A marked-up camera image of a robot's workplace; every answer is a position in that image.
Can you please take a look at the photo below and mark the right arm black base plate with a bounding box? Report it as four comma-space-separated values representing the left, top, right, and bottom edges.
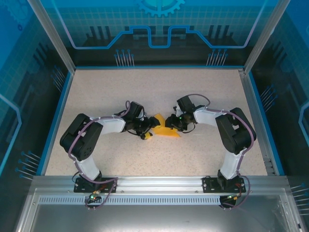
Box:
202, 175, 247, 193

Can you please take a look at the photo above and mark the right aluminium frame post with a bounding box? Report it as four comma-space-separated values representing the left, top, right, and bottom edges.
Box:
243, 0, 292, 74

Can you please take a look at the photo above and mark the arm cable connector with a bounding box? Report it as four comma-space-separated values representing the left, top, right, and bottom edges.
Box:
87, 190, 101, 203
224, 192, 242, 202

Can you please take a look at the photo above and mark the aluminium frame post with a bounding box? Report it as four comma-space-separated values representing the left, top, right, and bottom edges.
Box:
27, 0, 77, 73
243, 0, 292, 74

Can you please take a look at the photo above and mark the right arm cable connector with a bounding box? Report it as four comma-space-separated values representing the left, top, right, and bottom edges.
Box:
224, 192, 242, 202

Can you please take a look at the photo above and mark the aluminium side rail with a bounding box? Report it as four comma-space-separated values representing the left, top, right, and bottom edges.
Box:
238, 69, 277, 176

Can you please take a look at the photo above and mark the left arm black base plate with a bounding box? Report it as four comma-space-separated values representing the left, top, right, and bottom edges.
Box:
73, 177, 118, 193

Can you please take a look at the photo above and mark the slotted grey cable duct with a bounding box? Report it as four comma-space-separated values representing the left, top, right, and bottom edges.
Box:
38, 196, 239, 205

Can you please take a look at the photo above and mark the left arm cable connector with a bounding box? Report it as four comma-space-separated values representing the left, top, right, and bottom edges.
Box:
87, 190, 101, 203

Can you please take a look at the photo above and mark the sheet metal panel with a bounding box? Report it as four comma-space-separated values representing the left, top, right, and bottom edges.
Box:
14, 188, 302, 232

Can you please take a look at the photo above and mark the left aluminium frame post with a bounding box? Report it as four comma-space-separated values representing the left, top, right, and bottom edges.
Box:
27, 0, 77, 73

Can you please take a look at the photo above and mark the aluminium mounting rail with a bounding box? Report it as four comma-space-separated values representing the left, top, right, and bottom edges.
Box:
30, 175, 289, 194

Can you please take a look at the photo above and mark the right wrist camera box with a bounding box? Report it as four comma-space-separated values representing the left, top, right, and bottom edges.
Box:
172, 103, 182, 118

